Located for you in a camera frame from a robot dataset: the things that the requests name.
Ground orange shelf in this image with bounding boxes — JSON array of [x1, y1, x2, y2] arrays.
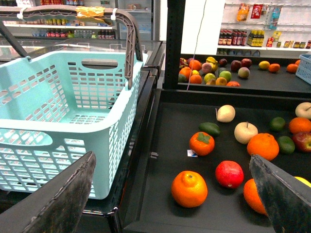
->
[[286, 64, 298, 73], [268, 63, 280, 73]]

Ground yellow lemon right edge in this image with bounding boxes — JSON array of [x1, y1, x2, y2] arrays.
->
[[295, 176, 311, 187]]

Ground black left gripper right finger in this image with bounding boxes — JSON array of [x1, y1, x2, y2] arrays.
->
[[249, 155, 311, 233]]

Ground white zip tie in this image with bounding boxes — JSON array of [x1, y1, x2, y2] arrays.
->
[[110, 8, 117, 21]]

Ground green lime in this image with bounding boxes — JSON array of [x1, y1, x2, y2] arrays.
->
[[277, 136, 295, 154], [269, 116, 286, 132]]

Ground orange right edge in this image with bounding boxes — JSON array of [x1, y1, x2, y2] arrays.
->
[[289, 117, 311, 134]]

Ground yellow tape on handle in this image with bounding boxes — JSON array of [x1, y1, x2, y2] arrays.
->
[[76, 6, 105, 23]]

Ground green lime lower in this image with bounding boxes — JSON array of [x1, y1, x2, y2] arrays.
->
[[277, 136, 295, 154]]

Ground light teal shopping basket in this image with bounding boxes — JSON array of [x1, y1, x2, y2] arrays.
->
[[0, 51, 147, 199]]

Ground red green mango back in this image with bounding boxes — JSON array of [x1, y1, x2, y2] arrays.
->
[[238, 67, 250, 79]]

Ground orange back shelf right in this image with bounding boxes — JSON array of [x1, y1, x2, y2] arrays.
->
[[286, 64, 298, 73]]

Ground white pear centre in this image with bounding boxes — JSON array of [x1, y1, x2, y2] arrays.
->
[[234, 122, 258, 144]]

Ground orange persimmon green calyx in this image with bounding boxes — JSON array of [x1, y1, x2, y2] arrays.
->
[[189, 132, 215, 156]]

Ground yellow label bottles row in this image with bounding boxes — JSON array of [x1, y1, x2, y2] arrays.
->
[[246, 30, 264, 47]]

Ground red apple right edge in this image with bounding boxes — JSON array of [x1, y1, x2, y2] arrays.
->
[[292, 132, 311, 153]]

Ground green lime upper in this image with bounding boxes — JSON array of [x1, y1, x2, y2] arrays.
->
[[269, 116, 286, 132]]

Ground yellow lemon back shelf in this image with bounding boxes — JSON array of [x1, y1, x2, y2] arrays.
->
[[258, 61, 270, 70]]

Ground dark sauce bottles row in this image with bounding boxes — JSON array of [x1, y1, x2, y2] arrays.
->
[[218, 29, 247, 46]]

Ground dark red apple back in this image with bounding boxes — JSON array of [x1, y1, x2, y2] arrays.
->
[[241, 58, 252, 68]]

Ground large orange front left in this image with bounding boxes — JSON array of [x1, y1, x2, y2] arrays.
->
[[171, 170, 208, 208]]

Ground orange behind right finger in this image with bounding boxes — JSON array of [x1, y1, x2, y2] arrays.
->
[[243, 179, 267, 215]]

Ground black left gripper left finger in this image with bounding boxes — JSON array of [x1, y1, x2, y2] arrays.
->
[[0, 151, 96, 233]]

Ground large orange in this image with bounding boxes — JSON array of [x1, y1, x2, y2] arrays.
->
[[171, 170, 208, 208], [247, 133, 279, 161]]

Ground large orange centre right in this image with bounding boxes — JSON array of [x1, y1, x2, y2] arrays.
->
[[247, 133, 279, 161]]

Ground red apple front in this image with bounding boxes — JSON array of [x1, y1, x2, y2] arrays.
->
[[215, 160, 244, 189]]

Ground orange back shelf left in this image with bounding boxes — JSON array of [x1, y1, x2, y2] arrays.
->
[[268, 63, 280, 73]]

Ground small white price tag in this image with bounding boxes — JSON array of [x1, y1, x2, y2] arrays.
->
[[187, 150, 198, 157]]

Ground small blue basket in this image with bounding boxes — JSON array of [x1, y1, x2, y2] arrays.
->
[[296, 54, 311, 84]]

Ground black display shelf rack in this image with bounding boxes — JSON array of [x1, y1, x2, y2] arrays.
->
[[121, 0, 311, 233]]

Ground white pear with stem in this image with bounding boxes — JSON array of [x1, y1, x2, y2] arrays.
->
[[216, 105, 236, 123]]

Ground grey-brown basket handle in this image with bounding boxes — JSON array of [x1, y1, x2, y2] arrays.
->
[[0, 5, 143, 89]]

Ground dark green avocado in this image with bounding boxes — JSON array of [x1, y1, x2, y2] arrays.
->
[[198, 122, 221, 137]]

